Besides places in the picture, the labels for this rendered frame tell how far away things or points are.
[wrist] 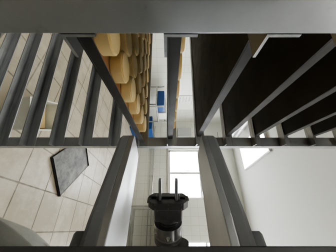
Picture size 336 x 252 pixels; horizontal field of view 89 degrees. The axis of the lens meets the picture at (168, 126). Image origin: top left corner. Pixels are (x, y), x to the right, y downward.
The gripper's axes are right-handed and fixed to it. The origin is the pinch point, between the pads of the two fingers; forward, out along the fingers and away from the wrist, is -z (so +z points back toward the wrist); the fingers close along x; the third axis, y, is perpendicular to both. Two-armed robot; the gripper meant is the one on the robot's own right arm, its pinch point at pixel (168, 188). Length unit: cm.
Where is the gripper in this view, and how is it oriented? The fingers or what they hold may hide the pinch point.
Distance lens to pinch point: 55.4
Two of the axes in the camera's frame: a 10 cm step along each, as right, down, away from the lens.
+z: 0.0, 9.8, 1.7
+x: 10.0, 0.0, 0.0
